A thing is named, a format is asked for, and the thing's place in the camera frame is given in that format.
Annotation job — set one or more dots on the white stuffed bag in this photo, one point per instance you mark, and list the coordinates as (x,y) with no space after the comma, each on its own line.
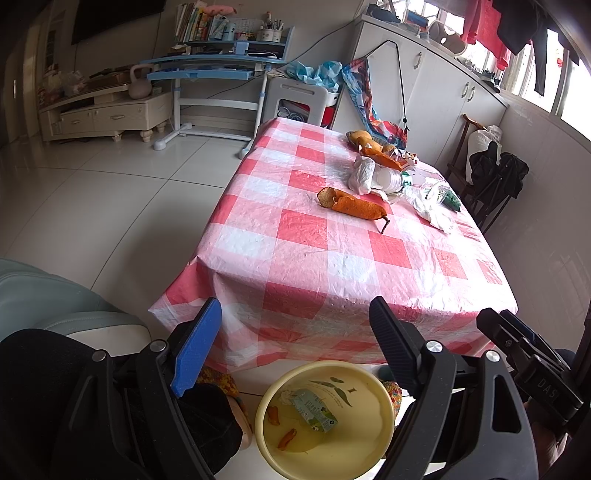
(479,141)

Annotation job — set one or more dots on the pink kettlebell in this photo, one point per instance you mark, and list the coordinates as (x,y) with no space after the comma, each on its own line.
(140,86)

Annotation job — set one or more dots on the hanging black garment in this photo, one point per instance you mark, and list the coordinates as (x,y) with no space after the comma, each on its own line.
(524,21)

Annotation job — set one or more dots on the cream tv stand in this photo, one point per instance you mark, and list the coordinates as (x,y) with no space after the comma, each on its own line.
(106,112)

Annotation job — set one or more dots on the white plastic stool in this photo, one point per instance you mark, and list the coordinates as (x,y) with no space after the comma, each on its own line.
(294,100)

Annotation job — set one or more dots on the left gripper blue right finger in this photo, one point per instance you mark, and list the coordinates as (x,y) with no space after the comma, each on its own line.
(400,343)

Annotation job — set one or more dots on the yellow plastic trash bucket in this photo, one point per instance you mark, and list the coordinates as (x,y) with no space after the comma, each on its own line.
(364,406)

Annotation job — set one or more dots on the teal sofa seat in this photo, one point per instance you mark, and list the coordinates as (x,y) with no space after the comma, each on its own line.
(34,299)

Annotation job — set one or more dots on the yellow mango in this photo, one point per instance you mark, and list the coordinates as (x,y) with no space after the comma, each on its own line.
(360,138)

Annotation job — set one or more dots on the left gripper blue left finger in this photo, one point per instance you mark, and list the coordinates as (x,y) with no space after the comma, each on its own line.
(191,343)

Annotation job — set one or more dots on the hanging red garment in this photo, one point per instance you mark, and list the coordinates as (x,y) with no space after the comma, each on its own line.
(481,22)

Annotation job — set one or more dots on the clear plastic food box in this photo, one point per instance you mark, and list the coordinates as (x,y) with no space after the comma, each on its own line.
(435,191)

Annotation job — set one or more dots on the red white snack wrapper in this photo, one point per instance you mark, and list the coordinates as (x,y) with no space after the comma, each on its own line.
(406,160)

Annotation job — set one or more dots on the blue children's study desk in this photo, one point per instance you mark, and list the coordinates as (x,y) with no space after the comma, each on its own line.
(241,61)

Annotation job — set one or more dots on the woven fruit basket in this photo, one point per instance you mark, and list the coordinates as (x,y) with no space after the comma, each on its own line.
(387,148)

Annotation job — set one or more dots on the blue crushed drink carton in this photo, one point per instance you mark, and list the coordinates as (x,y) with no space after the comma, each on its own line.
(314,411)

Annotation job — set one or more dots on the black folding chair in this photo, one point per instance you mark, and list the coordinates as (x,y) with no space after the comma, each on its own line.
(495,177)

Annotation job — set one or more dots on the wooden chair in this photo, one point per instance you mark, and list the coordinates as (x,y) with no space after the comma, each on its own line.
(456,165)

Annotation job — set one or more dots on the colourful patterned slipper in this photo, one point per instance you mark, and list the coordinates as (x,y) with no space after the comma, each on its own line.
(224,381)

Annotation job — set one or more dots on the crushed clear water bottle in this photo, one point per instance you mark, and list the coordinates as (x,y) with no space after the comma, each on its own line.
(370,177)

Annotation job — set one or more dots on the green plush toy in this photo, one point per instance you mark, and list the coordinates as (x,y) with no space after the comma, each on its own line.
(451,201)

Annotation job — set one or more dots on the large white tissue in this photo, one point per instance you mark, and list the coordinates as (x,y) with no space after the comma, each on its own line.
(436,215)

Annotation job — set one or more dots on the light blue crumpled cloth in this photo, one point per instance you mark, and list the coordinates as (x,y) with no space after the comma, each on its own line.
(327,75)

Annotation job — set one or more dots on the row of books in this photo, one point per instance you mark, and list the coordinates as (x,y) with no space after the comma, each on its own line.
(192,22)

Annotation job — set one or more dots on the white balcony cabinet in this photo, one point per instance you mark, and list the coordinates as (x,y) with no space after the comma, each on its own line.
(414,80)

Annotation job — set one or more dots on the pink checkered tablecloth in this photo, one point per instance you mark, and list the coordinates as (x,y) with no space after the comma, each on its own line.
(295,280)

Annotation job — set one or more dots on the colourful fabric bag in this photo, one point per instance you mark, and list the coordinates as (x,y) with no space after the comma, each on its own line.
(356,77)

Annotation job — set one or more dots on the long orange peel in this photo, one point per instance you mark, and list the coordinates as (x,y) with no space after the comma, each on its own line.
(345,203)

